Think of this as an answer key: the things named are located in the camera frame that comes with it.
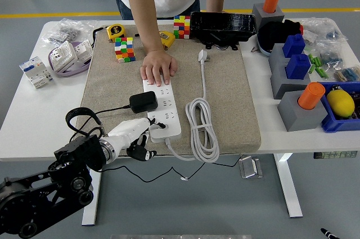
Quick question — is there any yellow lemon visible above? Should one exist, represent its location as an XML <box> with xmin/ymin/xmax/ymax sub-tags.
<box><xmin>327</xmin><ymin>89</ymin><xmax>356</xmax><ymax>118</ymax></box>

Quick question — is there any light blue bowl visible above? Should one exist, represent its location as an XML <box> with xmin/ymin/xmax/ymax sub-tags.
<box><xmin>257</xmin><ymin>32</ymin><xmax>273</xmax><ymax>57</ymax></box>

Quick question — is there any thin black adapter cord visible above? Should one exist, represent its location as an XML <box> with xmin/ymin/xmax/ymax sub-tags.
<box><xmin>94</xmin><ymin>105</ymin><xmax>242</xmax><ymax>183</ymax></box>

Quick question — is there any person's right hand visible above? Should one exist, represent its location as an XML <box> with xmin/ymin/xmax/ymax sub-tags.
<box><xmin>139</xmin><ymin>49</ymin><xmax>179</xmax><ymax>87</ymax></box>

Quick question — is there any clear bag of blue parts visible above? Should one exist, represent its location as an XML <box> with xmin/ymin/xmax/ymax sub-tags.
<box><xmin>319</xmin><ymin>40</ymin><xmax>345</xmax><ymax>68</ymax></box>

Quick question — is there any white power strip cord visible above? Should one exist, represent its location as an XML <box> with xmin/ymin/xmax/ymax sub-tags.
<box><xmin>164</xmin><ymin>49</ymin><xmax>221</xmax><ymax>163</ymax></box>

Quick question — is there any orange cylinder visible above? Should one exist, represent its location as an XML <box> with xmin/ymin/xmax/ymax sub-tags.
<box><xmin>298</xmin><ymin>82</ymin><xmax>326</xmax><ymax>111</ymax></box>
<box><xmin>263</xmin><ymin>0</ymin><xmax>281</xmax><ymax>13</ymax></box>

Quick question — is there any yellow tape measure black label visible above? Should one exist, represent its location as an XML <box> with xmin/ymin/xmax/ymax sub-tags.
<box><xmin>91</xmin><ymin>23</ymin><xmax>127</xmax><ymax>44</ymax></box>

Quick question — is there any white table leg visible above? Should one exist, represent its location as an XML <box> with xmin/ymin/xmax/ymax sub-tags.
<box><xmin>81</xmin><ymin>157</ymin><xmax>104</xmax><ymax>226</ymax></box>
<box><xmin>274</xmin><ymin>154</ymin><xmax>304</xmax><ymax>219</ymax></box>

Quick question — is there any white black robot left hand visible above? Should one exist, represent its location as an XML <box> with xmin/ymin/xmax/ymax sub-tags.
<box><xmin>104</xmin><ymin>117</ymin><xmax>168</xmax><ymax>161</ymax></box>

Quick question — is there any blue block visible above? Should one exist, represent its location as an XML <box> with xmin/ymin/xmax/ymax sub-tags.
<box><xmin>282</xmin><ymin>34</ymin><xmax>307</xmax><ymax>58</ymax></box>
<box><xmin>285</xmin><ymin>53</ymin><xmax>312</xmax><ymax>80</ymax></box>

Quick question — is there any white wall socket panel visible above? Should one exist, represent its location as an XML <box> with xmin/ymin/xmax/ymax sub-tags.
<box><xmin>51</xmin><ymin>40</ymin><xmax>78</xmax><ymax>71</ymax></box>
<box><xmin>73</xmin><ymin>39</ymin><xmax>93</xmax><ymax>62</ymax></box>

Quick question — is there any clear bag of metal screws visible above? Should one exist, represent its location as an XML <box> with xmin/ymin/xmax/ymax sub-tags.
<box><xmin>41</xmin><ymin>17</ymin><xmax>99</xmax><ymax>45</ymax></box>

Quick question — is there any silver metal bracket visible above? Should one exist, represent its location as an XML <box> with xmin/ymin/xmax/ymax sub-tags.
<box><xmin>238</xmin><ymin>156</ymin><xmax>263</xmax><ymax>179</ymax></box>

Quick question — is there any blue plastic bin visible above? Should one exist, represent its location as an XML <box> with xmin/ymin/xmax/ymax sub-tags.
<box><xmin>317</xmin><ymin>82</ymin><xmax>360</xmax><ymax>134</ymax></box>

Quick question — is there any grey block with hole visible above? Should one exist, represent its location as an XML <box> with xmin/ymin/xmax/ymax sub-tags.
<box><xmin>270</xmin><ymin>60</ymin><xmax>318</xmax><ymax>100</ymax></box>
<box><xmin>277</xmin><ymin>92</ymin><xmax>329</xmax><ymax>133</ymax></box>
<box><xmin>268</xmin><ymin>43</ymin><xmax>290</xmax><ymax>67</ymax></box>
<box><xmin>252</xmin><ymin>3</ymin><xmax>285</xmax><ymax>26</ymax></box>

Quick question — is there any grey-brown mat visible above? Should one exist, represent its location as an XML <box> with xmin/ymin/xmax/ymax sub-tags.
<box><xmin>74</xmin><ymin>24</ymin><xmax>262</xmax><ymax>157</ymax></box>

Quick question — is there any white circuit breaker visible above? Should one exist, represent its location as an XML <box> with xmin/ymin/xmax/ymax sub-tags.
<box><xmin>19</xmin><ymin>56</ymin><xmax>54</xmax><ymax>89</ymax></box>

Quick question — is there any black plug adapter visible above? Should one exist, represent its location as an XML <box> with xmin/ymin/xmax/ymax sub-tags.
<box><xmin>129</xmin><ymin>91</ymin><xmax>159</xmax><ymax>114</ymax></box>

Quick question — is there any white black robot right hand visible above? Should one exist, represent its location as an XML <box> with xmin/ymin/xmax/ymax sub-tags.
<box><xmin>320</xmin><ymin>227</ymin><xmax>337</xmax><ymax>239</ymax></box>

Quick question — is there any white power strip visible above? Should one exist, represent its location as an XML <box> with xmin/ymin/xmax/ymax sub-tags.
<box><xmin>142</xmin><ymin>78</ymin><xmax>183</xmax><ymax>143</ymax></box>

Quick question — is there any clear plastic bag of parts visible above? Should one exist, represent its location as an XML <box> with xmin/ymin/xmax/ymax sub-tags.
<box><xmin>300</xmin><ymin>17</ymin><xmax>351</xmax><ymax>51</ymax></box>

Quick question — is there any purple tray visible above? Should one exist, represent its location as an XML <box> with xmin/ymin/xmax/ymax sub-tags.
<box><xmin>48</xmin><ymin>40</ymin><xmax>93</xmax><ymax>78</ymax></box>

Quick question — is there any table height control panel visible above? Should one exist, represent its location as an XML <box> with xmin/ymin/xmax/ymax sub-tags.
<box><xmin>313</xmin><ymin>151</ymin><xmax>358</xmax><ymax>160</ymax></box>

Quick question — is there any multicoloured puzzle cube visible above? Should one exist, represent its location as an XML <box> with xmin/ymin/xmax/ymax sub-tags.
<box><xmin>114</xmin><ymin>36</ymin><xmax>137</xmax><ymax>64</ymax></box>
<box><xmin>173</xmin><ymin>15</ymin><xmax>192</xmax><ymax>39</ymax></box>

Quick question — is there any clear bag of resistors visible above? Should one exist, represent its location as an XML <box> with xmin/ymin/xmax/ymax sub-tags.
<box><xmin>334</xmin><ymin>65</ymin><xmax>360</xmax><ymax>83</ymax></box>

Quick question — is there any black box in plastic wrap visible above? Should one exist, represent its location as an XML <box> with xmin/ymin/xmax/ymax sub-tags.
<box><xmin>190</xmin><ymin>11</ymin><xmax>258</xmax><ymax>51</ymax></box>

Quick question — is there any yellow tape measure chrome clip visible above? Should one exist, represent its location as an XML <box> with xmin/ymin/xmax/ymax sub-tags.
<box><xmin>134</xmin><ymin>30</ymin><xmax>177</xmax><ymax>51</ymax></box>

